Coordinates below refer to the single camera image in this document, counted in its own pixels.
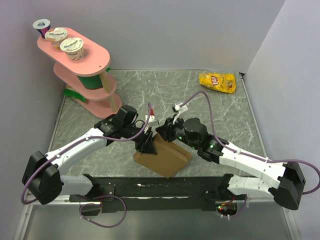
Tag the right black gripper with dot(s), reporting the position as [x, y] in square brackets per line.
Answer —
[165, 131]

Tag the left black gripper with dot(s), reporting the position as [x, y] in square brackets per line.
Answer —
[149, 146]

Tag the brown cardboard box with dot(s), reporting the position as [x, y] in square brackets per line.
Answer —
[170, 158]

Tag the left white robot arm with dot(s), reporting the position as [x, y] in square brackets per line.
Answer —
[45, 177]

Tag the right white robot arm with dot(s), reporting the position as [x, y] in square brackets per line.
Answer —
[282, 182]

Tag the yellow chips bag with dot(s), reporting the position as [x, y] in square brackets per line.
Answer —
[221, 82]

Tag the pink tiered shelf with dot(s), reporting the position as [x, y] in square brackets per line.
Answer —
[101, 102]

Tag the white Chobani yogurt cup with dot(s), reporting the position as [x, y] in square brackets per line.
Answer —
[73, 47]

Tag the orange Chobani yogurt cup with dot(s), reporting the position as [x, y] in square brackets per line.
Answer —
[56, 36]

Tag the purple yogurt cup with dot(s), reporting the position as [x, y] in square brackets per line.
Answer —
[42, 26]

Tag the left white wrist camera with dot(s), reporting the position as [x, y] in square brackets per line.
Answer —
[152, 122]

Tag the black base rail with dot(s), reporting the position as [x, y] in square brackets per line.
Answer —
[159, 193]

